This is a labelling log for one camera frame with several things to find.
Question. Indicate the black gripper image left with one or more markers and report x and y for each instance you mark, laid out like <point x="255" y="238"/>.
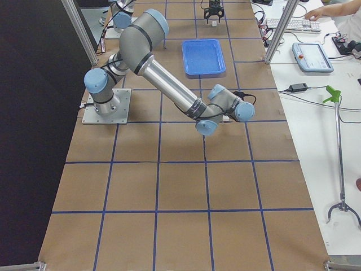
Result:
<point x="213" y="11"/>

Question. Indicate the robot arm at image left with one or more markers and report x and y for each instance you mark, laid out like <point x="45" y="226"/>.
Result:
<point x="122" y="13"/>

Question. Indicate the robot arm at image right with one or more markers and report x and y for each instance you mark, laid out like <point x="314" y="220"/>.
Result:
<point x="135" y="54"/>

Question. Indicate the blue plastic tray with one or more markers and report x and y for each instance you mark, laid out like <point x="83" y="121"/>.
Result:
<point x="203" y="58"/>

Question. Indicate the person's hand at keyboard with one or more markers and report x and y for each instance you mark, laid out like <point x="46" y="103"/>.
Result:
<point x="314" y="15"/>

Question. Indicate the white keyboard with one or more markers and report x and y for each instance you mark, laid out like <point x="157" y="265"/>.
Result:
<point x="296" y="25"/>

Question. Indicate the teach pendant tablet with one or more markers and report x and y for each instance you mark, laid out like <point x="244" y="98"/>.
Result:
<point x="311" y="57"/>

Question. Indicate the black power adapter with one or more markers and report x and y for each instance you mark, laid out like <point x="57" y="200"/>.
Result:
<point x="294" y="88"/>

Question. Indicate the metal base plate image left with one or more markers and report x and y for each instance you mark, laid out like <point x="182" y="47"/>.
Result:
<point x="113" y="32"/>

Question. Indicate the metal base plate image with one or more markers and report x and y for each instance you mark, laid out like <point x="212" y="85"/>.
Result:
<point x="116" y="111"/>
<point x="113" y="32"/>

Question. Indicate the aluminium frame post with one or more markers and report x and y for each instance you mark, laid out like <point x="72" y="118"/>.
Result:
<point x="82" y="29"/>

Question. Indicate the green handled reacher grabber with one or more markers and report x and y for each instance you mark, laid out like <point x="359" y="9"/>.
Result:
<point x="335" y="96"/>

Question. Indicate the metal base plate image right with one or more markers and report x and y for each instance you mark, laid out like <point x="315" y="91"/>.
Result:
<point x="116" y="111"/>

